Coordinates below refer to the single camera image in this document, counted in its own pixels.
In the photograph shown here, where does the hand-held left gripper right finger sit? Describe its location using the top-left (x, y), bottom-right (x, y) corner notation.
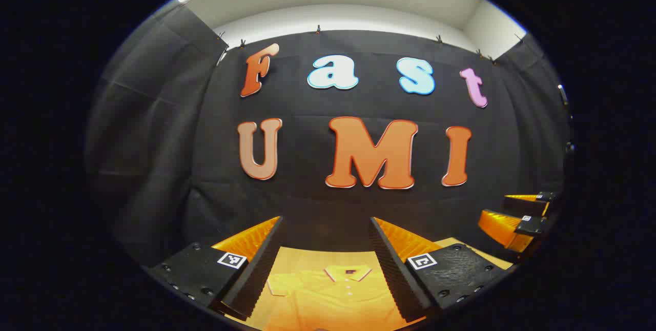
top-left (368, 216), bottom-right (517, 323)

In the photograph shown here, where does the row of black cloth clips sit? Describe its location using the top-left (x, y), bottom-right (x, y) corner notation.
top-left (215, 25), bottom-right (526, 63)

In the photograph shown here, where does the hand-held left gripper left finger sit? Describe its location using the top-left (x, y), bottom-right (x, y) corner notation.
top-left (148, 215), bottom-right (284, 321)

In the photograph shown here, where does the orange polo T-shirt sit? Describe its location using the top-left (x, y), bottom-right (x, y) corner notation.
top-left (259, 263), bottom-right (409, 331)

